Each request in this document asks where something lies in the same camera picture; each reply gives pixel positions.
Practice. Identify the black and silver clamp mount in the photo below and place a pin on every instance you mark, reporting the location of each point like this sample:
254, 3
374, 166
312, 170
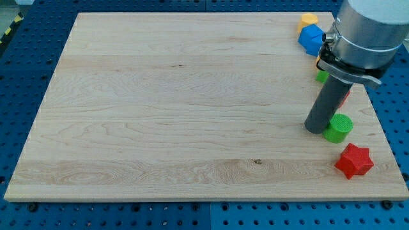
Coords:
343, 71

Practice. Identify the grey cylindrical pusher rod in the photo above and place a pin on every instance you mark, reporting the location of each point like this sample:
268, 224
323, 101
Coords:
329, 99

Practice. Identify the red star block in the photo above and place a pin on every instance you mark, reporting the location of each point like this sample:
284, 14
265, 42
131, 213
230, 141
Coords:
354, 161

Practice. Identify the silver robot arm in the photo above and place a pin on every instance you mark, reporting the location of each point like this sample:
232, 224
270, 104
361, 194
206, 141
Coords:
357, 49

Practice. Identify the red block behind rod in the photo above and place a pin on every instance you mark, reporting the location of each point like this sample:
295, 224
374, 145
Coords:
344, 99

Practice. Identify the green block behind rod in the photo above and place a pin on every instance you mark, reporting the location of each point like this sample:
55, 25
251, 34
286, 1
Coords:
322, 76

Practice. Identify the blue hexagon block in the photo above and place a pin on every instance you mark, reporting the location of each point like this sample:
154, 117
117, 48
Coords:
310, 38

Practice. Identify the green cylinder block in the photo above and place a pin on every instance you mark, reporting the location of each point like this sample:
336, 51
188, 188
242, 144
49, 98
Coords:
339, 127

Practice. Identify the yellow hexagon block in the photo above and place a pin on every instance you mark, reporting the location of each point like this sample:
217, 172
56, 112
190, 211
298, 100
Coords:
306, 19

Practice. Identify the light wooden board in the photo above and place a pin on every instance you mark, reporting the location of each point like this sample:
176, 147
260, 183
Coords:
157, 107

